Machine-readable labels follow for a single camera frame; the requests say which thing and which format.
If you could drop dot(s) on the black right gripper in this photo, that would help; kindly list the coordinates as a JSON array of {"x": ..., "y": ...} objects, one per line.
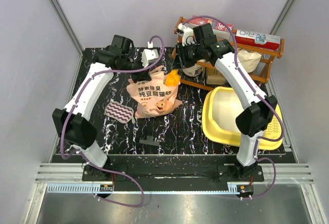
[{"x": 180, "y": 56}]

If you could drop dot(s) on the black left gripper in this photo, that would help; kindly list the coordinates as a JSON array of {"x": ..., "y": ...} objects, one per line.
[{"x": 142, "y": 75}]

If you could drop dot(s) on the pink cat litter bag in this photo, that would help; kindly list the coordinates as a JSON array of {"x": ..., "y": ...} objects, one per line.
[{"x": 153, "y": 97}]

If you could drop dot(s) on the yellow plastic litter scoop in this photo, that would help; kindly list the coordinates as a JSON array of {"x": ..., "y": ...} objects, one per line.
[{"x": 172, "y": 79}]

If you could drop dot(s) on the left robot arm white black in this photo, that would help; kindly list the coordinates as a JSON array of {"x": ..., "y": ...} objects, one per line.
[{"x": 72, "y": 122}]

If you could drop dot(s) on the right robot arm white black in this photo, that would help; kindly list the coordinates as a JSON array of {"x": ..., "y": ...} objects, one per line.
[{"x": 200, "y": 43}]

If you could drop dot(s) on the red 3D toothpaste box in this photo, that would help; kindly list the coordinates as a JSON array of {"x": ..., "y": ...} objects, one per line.
[{"x": 218, "y": 28}]

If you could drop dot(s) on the red white R+O box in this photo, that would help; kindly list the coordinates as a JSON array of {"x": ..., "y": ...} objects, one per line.
[{"x": 257, "y": 39}]

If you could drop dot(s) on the yellow litter box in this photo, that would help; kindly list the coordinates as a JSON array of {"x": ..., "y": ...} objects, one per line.
[{"x": 220, "y": 109}]

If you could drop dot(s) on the purple wavy striped sponge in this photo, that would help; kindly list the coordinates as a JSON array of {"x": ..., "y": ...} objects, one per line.
[{"x": 119, "y": 112}]

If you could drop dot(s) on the beige tissue pack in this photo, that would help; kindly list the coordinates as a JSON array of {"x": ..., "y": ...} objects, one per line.
[{"x": 249, "y": 59}]

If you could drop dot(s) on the grey metal scraper blade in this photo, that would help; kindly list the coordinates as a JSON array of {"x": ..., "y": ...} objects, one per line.
[{"x": 149, "y": 141}]

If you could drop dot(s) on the wooden two-tier shelf rack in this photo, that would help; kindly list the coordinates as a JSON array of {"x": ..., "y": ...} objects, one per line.
[{"x": 261, "y": 69}]

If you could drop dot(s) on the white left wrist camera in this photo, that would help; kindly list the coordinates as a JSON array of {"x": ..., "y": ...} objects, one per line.
[{"x": 149, "y": 55}]

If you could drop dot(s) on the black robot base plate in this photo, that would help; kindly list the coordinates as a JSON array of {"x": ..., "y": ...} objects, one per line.
[{"x": 221, "y": 173}]

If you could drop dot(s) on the aluminium frame rail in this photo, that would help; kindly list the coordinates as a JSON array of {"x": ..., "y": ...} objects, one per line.
[{"x": 285, "y": 173}]

